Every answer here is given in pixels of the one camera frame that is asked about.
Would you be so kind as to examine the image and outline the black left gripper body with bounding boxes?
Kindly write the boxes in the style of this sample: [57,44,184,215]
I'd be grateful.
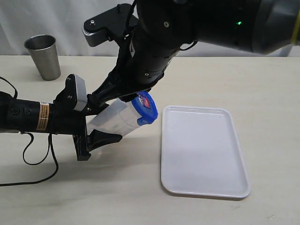
[48,104,91,161]

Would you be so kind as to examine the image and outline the clear plastic tall container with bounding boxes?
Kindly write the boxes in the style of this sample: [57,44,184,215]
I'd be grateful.
[87,99,141,136]

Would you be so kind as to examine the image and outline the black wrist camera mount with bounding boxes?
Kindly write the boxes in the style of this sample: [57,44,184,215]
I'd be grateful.
[53,74,88,112]

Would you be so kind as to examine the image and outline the white backdrop curtain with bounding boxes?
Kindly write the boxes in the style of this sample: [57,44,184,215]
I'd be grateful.
[0,0,300,58]

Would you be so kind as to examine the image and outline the stainless steel cup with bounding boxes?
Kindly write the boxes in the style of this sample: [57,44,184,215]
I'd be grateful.
[24,34,61,81]

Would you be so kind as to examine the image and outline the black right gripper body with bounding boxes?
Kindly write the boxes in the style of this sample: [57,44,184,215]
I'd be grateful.
[109,39,178,96]

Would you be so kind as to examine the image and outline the white rectangular tray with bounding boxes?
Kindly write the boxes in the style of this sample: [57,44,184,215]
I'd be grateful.
[161,105,251,199]

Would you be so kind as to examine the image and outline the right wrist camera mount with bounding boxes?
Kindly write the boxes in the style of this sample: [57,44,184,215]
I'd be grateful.
[82,3,132,47]

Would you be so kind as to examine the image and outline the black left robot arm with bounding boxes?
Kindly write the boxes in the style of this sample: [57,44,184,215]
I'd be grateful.
[0,92,122,161]

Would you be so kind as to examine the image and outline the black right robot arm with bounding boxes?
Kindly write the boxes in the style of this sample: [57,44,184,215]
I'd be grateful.
[82,0,300,108]

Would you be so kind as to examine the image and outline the blue plastic lid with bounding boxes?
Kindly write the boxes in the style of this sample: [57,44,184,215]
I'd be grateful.
[131,91,158,126]

